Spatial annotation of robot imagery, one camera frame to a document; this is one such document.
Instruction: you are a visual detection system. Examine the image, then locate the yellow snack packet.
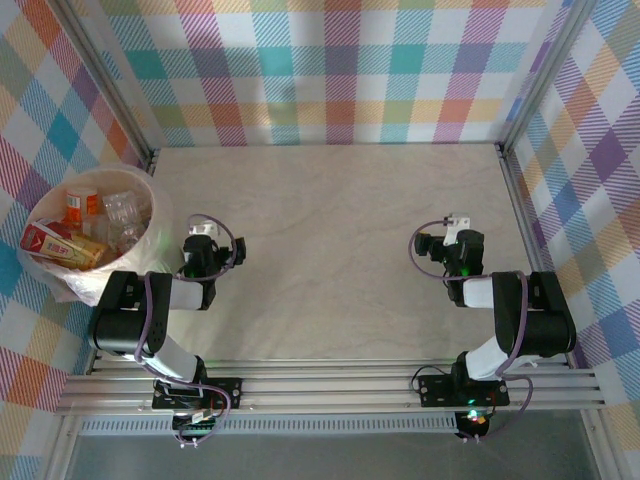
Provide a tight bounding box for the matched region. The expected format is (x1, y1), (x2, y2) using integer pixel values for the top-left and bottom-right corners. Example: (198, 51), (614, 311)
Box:
(63, 186), (100, 227)

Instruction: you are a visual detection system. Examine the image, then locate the aluminium frame post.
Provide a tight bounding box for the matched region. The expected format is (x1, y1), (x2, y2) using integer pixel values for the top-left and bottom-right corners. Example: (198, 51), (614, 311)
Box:
(49, 0), (162, 174)
(493, 0), (601, 156)

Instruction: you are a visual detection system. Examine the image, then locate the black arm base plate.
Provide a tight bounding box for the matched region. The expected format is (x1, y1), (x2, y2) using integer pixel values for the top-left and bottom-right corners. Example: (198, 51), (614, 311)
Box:
(152, 377), (245, 412)
(417, 374), (511, 409)

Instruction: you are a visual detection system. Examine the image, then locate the aluminium side rail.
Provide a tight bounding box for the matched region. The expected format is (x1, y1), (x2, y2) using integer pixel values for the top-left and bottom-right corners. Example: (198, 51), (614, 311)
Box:
(494, 142), (581, 369)

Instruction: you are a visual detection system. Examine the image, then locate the purple cable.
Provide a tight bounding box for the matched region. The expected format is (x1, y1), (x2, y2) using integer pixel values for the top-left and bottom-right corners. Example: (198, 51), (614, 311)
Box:
(133, 213), (237, 447)
(409, 221), (535, 446)

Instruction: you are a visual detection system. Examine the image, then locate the grey slotted cable duct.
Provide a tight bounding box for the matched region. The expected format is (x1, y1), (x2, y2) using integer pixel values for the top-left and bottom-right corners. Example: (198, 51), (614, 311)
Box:
(79, 413), (461, 436)

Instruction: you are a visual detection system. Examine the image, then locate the red and yellow box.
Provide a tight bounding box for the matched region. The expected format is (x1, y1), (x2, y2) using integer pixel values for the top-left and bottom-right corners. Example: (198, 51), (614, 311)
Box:
(19, 222), (109, 272)

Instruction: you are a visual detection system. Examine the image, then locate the controller circuit board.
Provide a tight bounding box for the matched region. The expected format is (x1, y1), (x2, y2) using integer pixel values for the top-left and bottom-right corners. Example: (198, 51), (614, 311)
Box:
(457, 407), (494, 439)
(172, 408), (224, 444)

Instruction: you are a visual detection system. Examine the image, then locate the aluminium base rail beam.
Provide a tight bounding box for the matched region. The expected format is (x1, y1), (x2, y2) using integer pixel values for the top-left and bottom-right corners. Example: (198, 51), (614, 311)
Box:
(54, 357), (609, 414)

